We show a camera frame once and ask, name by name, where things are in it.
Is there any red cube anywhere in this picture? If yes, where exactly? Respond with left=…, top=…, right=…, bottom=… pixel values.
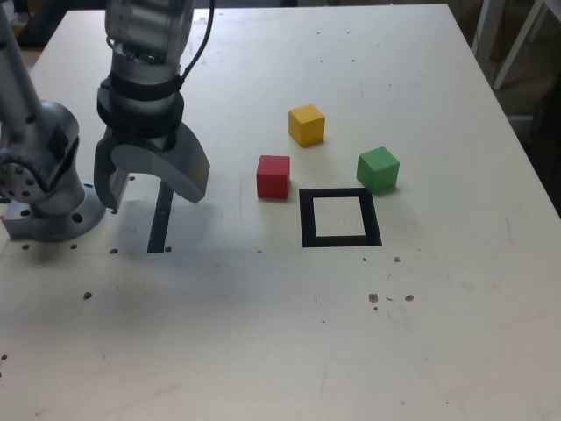
left=256, top=154, right=292, bottom=200

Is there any black tape square outline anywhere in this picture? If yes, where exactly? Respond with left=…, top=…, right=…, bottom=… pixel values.
left=298, top=187, right=383, bottom=249

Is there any green cube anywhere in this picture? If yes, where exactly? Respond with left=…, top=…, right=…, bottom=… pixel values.
left=355, top=146, right=401, bottom=196

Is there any yellow cube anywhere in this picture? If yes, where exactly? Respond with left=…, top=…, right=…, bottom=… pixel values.
left=288, top=103, right=326, bottom=148

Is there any white metal frame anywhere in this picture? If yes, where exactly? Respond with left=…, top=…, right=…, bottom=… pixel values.
left=470, top=0, right=561, bottom=91

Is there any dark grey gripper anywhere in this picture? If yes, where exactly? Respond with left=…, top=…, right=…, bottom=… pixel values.
left=93, top=124, right=212, bottom=211

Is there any black tape strip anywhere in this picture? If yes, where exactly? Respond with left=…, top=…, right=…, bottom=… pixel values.
left=146, top=177, right=175, bottom=254

